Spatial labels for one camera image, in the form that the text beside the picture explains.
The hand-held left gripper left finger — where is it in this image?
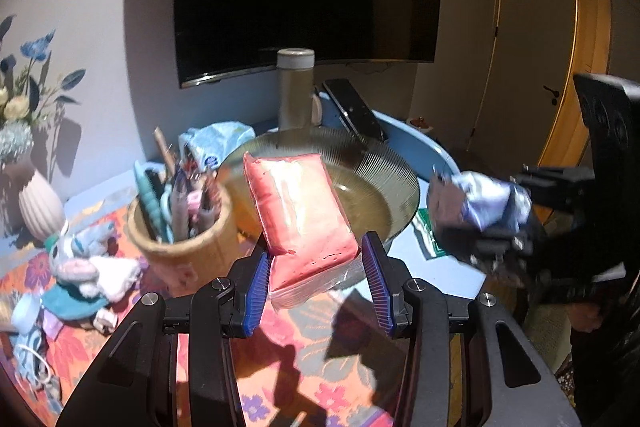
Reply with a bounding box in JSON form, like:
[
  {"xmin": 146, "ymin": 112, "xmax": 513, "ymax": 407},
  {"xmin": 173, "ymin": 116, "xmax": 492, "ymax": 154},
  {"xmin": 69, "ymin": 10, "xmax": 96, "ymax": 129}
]
[{"xmin": 55, "ymin": 247, "xmax": 274, "ymax": 427}]

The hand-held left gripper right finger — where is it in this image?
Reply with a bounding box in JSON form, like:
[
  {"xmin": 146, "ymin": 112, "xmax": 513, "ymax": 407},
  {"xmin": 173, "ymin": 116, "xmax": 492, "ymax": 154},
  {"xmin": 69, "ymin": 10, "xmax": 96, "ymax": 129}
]
[{"xmin": 361, "ymin": 232, "xmax": 581, "ymax": 427}]

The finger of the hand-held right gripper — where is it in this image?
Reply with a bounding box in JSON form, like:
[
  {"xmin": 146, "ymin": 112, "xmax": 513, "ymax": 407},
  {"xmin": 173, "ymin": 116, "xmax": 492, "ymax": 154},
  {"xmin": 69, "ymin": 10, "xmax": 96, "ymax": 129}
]
[
  {"xmin": 467, "ymin": 219, "xmax": 627, "ymax": 305},
  {"xmin": 510, "ymin": 164, "xmax": 597, "ymax": 210}
]

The white and purple packet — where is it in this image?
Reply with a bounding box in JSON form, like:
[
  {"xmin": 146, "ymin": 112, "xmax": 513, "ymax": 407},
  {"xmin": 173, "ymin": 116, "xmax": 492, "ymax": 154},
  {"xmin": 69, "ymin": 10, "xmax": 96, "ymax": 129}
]
[{"xmin": 429, "ymin": 169, "xmax": 535, "ymax": 254}]

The pink tissue pack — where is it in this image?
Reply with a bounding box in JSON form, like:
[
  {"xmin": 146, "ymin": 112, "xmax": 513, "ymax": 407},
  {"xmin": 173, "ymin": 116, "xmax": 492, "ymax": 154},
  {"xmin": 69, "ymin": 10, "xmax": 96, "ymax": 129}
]
[{"xmin": 243, "ymin": 152, "xmax": 361, "ymax": 308}]

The ribbed glass bowl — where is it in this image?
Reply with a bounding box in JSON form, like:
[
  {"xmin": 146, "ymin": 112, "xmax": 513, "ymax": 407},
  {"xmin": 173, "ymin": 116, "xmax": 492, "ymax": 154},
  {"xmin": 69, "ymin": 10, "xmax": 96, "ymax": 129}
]
[{"xmin": 217, "ymin": 128, "xmax": 421, "ymax": 260}]

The grey plush bunny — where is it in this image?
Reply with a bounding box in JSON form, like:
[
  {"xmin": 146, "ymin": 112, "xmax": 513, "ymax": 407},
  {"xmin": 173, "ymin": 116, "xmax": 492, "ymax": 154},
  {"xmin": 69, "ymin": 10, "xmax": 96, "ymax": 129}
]
[{"xmin": 44, "ymin": 222, "xmax": 142, "ymax": 335}]

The green and white card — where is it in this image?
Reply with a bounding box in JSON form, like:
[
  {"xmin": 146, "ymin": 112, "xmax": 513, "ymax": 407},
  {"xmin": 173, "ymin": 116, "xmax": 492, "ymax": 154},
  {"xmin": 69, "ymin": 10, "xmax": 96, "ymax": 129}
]
[{"xmin": 412, "ymin": 207, "xmax": 454, "ymax": 264}]

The cork pen holder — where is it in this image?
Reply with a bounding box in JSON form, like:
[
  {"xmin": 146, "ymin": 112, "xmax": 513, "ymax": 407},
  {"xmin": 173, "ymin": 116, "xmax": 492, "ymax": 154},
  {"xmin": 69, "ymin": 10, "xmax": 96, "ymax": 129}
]
[{"xmin": 127, "ymin": 187, "xmax": 240, "ymax": 297}]

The white door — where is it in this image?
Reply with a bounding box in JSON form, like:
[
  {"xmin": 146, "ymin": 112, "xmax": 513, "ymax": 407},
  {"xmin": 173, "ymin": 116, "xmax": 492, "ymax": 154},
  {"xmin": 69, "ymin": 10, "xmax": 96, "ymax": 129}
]
[{"xmin": 467, "ymin": 0, "xmax": 583, "ymax": 168}]

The floral orange tablecloth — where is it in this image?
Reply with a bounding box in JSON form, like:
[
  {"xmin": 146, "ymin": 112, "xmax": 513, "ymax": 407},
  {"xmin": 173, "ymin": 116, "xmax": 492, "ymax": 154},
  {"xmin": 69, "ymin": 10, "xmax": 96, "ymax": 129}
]
[{"xmin": 0, "ymin": 187, "xmax": 416, "ymax": 427}]

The bunch of pens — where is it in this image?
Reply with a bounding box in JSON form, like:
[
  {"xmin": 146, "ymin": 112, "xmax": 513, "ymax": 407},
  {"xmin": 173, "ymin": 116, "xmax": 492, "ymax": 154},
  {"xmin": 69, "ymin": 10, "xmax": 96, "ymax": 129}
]
[{"xmin": 134, "ymin": 127, "xmax": 223, "ymax": 244}]

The light blue tissue packet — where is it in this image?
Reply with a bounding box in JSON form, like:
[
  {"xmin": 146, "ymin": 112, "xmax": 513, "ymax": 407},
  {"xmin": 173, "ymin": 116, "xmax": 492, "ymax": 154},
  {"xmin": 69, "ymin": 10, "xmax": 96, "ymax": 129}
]
[{"xmin": 179, "ymin": 122, "xmax": 256, "ymax": 174}]

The black flat device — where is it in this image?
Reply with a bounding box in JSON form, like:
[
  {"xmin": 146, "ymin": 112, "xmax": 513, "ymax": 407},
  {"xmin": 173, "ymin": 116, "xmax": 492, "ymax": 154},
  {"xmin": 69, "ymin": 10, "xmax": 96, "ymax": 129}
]
[{"xmin": 322, "ymin": 79, "xmax": 389, "ymax": 144}]

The grey thermos bottle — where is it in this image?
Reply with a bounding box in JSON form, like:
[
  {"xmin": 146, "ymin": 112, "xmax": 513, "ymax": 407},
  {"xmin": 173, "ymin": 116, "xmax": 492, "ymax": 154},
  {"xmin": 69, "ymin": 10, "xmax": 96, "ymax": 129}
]
[{"xmin": 276, "ymin": 48, "xmax": 316, "ymax": 132}]

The white ribbed vase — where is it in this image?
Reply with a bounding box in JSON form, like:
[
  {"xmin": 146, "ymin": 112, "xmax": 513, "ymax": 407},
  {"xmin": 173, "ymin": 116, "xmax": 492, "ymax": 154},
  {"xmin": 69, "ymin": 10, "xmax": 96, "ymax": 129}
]
[{"xmin": 18, "ymin": 169, "xmax": 66, "ymax": 244}]

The teal drawstring cloth bag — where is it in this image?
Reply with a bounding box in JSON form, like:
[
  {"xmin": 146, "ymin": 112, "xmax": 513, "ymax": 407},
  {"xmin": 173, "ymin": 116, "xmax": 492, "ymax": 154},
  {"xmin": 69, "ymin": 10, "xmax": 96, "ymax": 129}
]
[{"xmin": 41, "ymin": 282, "xmax": 110, "ymax": 322}]

